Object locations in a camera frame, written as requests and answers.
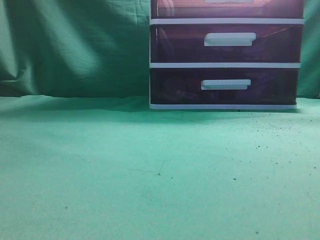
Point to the green cloth backdrop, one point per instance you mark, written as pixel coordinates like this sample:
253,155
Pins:
74,48

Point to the purple translucent drawer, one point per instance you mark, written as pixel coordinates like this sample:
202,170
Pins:
184,86
188,9
226,43

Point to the green cloth table cover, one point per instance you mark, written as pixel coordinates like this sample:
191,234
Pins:
113,169

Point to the white plastic drawer cabinet frame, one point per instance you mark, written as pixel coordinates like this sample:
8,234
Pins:
221,84

